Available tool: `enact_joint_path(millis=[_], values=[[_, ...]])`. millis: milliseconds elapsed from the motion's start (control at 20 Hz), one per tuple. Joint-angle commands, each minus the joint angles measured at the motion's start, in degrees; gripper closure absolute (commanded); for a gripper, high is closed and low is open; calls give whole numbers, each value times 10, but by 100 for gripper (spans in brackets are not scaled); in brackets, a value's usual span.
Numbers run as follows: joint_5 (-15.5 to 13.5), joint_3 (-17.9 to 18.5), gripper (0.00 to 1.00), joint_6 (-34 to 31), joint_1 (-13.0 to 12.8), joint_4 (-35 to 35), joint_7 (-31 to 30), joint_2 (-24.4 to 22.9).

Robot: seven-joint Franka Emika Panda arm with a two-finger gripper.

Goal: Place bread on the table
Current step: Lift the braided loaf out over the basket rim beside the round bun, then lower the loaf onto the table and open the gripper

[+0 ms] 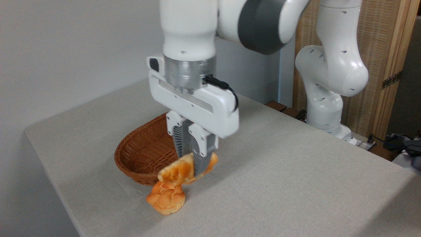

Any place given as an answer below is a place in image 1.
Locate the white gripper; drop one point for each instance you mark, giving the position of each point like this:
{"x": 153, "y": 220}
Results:
{"x": 210, "y": 115}

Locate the long pale braided bread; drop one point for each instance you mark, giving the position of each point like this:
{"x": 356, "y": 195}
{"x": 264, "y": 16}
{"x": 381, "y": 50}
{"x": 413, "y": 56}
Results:
{"x": 179, "y": 171}

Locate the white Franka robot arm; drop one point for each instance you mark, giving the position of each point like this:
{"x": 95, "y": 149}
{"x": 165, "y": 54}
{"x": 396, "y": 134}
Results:
{"x": 329, "y": 69}

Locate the round orange knotted bread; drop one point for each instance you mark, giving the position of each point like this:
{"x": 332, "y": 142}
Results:
{"x": 166, "y": 199}

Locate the brown woven wicker basket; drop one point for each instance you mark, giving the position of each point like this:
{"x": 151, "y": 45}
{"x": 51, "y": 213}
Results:
{"x": 144, "y": 151}

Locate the grey tablecloth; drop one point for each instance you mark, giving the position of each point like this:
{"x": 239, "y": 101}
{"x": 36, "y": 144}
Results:
{"x": 279, "y": 191}

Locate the dark metal screen hinge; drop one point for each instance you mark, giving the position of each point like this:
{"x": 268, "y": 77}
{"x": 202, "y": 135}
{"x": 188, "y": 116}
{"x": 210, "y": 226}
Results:
{"x": 391, "y": 80}

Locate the wooden rattan folding screen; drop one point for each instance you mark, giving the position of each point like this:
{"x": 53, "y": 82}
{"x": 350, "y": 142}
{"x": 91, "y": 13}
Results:
{"x": 378, "y": 33}

